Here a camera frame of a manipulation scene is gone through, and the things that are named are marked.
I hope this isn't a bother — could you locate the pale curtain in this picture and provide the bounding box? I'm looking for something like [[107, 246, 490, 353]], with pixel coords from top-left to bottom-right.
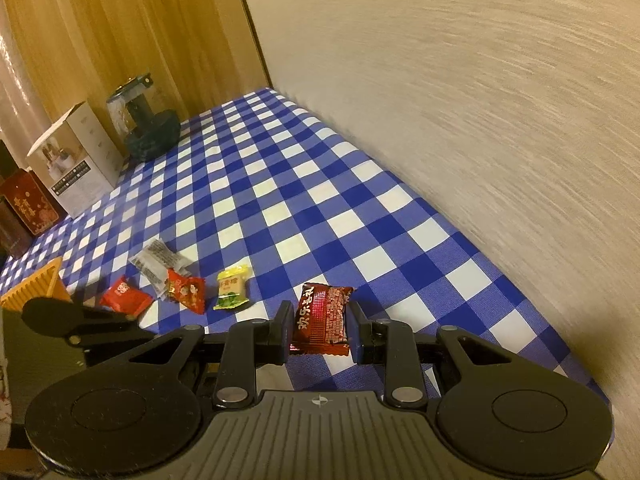
[[0, 0, 51, 161]]

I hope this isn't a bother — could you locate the small red snack packet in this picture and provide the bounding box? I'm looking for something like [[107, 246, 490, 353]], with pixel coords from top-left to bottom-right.
[[99, 276, 154, 320]]

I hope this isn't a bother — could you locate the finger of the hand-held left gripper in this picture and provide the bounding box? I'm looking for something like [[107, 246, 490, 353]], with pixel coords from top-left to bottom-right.
[[22, 298, 156, 347]]

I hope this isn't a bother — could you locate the orange plastic tray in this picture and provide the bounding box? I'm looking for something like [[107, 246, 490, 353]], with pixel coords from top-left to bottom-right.
[[0, 256, 73, 311]]

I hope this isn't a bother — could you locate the white product box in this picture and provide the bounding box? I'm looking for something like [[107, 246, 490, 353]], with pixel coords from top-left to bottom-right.
[[26, 101, 126, 220]]

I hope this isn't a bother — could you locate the red patterned tin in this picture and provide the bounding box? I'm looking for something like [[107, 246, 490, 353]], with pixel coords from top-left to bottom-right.
[[0, 169, 65, 236]]

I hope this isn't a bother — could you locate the blue white checked tablecloth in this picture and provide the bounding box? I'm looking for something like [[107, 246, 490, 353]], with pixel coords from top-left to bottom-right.
[[0, 87, 613, 406]]

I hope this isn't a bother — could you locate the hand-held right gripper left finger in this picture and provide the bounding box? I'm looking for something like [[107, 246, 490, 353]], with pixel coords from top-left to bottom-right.
[[115, 301, 295, 409]]

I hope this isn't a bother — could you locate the yellow green snack packet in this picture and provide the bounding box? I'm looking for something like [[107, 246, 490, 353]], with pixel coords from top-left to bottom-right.
[[213, 266, 251, 311]]

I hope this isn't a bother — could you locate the wooden panel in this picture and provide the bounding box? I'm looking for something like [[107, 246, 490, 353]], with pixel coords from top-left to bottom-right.
[[0, 0, 273, 161]]

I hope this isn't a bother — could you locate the glass jar with dark contents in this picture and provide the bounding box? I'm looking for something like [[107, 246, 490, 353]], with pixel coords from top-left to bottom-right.
[[106, 74, 181, 162]]

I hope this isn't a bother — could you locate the red packet with white print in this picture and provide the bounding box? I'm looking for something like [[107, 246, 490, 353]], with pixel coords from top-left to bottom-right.
[[290, 283, 354, 357]]

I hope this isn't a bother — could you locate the brown wooden box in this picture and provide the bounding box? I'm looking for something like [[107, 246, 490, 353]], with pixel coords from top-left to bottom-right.
[[0, 200, 33, 260]]

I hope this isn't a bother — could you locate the clear snack packet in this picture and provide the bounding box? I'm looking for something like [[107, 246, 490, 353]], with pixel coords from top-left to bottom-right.
[[130, 239, 193, 301]]

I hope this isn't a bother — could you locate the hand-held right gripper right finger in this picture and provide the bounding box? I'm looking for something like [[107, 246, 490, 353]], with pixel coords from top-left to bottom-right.
[[348, 301, 518, 408]]

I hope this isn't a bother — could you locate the red packet with cartoon print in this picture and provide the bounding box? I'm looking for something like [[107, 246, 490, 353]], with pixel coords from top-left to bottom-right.
[[165, 268, 207, 315]]

